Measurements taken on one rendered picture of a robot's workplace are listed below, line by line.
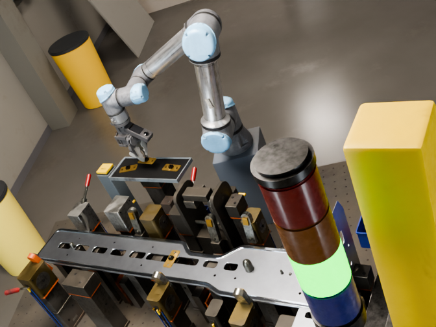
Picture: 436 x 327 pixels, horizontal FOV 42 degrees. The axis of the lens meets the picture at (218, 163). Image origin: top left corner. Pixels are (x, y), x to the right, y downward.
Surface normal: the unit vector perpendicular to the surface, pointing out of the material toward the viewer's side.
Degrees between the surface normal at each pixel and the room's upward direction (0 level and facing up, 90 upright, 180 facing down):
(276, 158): 0
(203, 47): 83
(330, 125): 0
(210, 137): 97
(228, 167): 90
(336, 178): 0
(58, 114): 90
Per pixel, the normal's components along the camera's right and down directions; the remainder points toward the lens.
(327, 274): 0.22, 0.52
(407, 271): -0.40, 0.66
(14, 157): 0.94, -0.21
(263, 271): -0.34, -0.75
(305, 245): -0.14, 0.64
